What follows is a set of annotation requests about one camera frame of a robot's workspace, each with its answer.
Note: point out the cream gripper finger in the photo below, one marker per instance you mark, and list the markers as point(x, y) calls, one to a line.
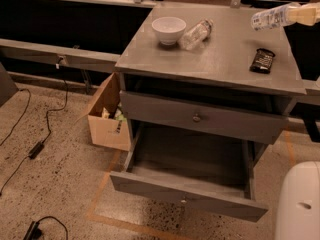
point(308, 14)

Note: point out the labelled plastic water bottle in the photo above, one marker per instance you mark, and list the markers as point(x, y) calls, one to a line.
point(274, 17)

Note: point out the clear crushed plastic bottle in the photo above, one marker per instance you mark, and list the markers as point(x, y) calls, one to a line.
point(198, 33)

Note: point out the upper grey drawer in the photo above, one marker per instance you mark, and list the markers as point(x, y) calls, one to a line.
point(230, 122)

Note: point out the grey drawer cabinet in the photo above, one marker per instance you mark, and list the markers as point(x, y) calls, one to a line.
point(217, 72)

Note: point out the open lower grey drawer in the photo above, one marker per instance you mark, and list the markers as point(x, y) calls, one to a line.
point(192, 169)

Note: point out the black snack packet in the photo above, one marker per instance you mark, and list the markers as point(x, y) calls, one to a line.
point(262, 61)

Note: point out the white ceramic bowl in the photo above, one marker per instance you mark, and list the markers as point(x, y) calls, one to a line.
point(168, 30)

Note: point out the grey metal railing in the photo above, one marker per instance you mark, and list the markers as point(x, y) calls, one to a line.
point(56, 55)

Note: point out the cardboard box with items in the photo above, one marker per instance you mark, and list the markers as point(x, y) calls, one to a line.
point(107, 127)

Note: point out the black power adapter with cable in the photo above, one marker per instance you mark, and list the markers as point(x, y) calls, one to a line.
point(38, 147)

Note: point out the black plug with cable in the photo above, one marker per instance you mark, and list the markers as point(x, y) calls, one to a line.
point(34, 232)

